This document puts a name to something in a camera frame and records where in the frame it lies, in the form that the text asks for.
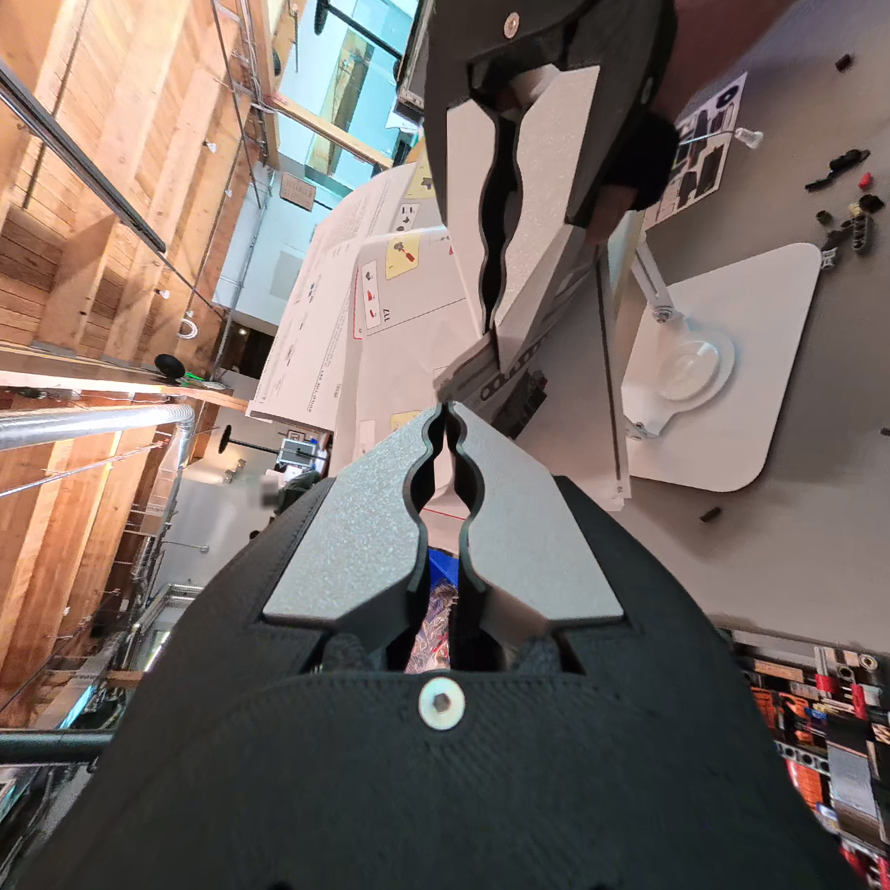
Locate scattered lego pieces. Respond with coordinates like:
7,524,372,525
805,52,890,273

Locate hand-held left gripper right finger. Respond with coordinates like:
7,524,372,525
445,400,627,648

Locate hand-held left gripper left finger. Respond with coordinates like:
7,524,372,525
261,402,447,634

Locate lego instruction booklet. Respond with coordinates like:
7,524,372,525
247,156,632,512

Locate white book stand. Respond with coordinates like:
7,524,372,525
608,209,825,495

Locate silver air duct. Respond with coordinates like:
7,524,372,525
0,403,197,488

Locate person's right forearm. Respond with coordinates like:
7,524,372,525
654,0,807,122

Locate sticker sheet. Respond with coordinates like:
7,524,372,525
643,70,749,230

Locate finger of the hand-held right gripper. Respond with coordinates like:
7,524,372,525
445,103,503,338
490,64,607,373

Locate black floor lamp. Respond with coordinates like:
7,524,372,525
217,426,282,456

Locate person's right hand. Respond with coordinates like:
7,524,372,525
587,113,681,242

